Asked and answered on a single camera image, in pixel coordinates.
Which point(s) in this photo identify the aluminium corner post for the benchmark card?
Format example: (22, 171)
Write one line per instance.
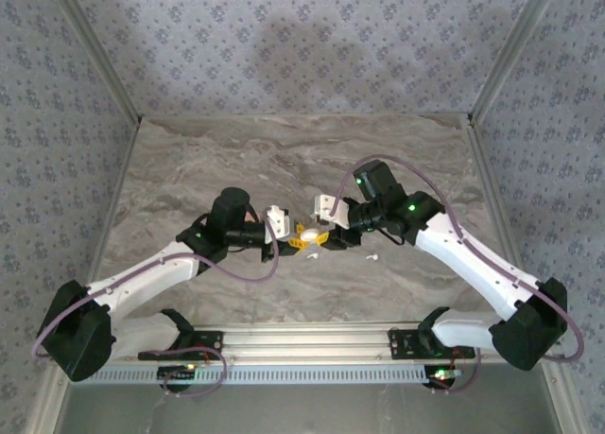
(512, 51)
(99, 51)

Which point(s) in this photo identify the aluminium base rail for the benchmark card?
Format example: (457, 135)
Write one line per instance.
(302, 341)

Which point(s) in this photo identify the small black controller board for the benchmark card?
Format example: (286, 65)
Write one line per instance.
(442, 375)
(177, 372)

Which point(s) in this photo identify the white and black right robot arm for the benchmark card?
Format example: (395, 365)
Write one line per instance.
(472, 264)

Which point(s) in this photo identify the white round charging case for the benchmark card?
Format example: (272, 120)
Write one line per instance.
(309, 235)

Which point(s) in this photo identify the aluminium table side rail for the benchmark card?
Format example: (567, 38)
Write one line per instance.
(494, 193)
(115, 193)

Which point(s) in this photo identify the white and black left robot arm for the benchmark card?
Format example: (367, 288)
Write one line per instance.
(142, 278)

